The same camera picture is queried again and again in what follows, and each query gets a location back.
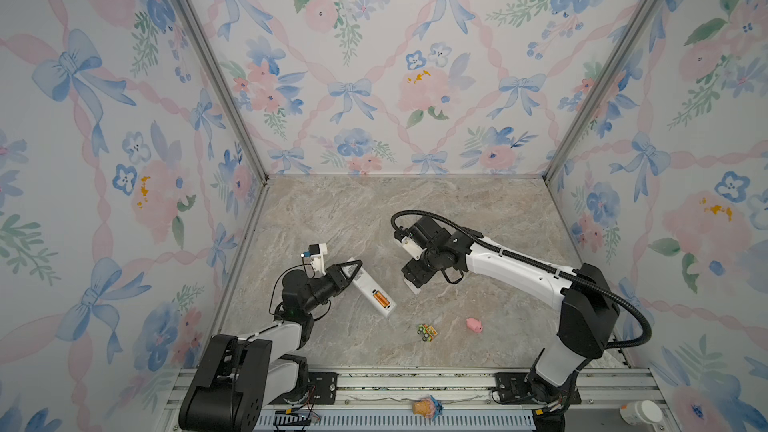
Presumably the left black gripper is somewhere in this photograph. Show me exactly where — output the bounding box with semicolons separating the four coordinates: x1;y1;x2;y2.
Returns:
302;262;360;317

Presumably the white remote control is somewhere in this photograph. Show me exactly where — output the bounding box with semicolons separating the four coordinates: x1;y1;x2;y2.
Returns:
353;268;396;318

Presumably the white battery cover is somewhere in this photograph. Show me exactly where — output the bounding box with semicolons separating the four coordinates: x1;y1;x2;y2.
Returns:
405;280;421;295

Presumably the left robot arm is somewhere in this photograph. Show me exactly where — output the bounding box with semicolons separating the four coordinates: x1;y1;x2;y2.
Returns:
178;260;363;431

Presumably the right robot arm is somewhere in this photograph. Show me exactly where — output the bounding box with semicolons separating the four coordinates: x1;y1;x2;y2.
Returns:
393;216;619;404

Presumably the pink pig toy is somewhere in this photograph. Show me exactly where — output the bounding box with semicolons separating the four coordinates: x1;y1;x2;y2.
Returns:
466;318;483;333

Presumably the green yellow battery pack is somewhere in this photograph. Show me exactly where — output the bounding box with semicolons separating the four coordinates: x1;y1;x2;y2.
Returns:
417;324;438;342

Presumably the small circuit board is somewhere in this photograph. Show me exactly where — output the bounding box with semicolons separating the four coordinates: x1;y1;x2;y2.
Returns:
272;409;321;431

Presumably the pink blue plush toy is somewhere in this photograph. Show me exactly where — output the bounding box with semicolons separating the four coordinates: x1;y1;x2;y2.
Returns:
411;396;444;420

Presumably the white cup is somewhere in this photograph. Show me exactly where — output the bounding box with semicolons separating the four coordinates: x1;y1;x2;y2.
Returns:
619;400;663;426

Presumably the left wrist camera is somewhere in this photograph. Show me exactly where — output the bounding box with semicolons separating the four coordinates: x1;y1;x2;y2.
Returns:
301;243;328;275

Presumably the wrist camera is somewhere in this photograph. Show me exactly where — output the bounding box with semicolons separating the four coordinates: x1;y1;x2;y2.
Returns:
301;243;328;275
394;229;424;260

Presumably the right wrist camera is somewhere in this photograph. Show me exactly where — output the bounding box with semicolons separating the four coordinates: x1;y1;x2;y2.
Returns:
394;229;424;260

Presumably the black corrugated cable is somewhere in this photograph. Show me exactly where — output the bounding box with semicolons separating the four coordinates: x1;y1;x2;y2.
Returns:
390;209;653;350

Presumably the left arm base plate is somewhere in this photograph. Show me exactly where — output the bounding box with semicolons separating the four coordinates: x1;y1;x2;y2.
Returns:
301;371;339;405

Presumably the aluminium front rail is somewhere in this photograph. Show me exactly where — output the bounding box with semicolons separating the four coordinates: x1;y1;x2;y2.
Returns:
158;365;679;432

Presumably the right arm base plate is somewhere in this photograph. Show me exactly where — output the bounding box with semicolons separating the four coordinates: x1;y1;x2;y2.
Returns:
492;372;582;406

